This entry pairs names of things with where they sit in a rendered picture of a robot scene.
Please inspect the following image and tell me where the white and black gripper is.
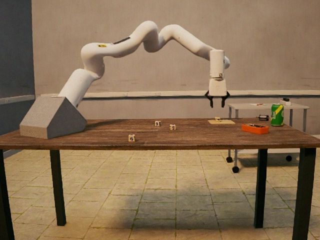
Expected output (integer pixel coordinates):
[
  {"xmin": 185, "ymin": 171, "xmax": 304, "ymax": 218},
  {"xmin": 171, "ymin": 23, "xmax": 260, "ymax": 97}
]
[{"xmin": 205, "ymin": 78, "xmax": 230, "ymax": 108}]

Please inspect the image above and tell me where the green and yellow drink can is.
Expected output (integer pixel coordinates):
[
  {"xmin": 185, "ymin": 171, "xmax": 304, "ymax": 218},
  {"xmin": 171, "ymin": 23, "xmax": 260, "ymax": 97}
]
[{"xmin": 271, "ymin": 103, "xmax": 284, "ymax": 127}]

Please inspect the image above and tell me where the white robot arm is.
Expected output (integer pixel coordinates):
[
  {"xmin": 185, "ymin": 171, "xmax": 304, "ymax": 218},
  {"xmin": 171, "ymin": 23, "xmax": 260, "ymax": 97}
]
[{"xmin": 58, "ymin": 21, "xmax": 230, "ymax": 110}]

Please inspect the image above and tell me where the beige square mat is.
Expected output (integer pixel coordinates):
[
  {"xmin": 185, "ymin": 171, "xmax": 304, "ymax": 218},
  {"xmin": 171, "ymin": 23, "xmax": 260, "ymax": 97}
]
[{"xmin": 208, "ymin": 120, "xmax": 236, "ymax": 125}]

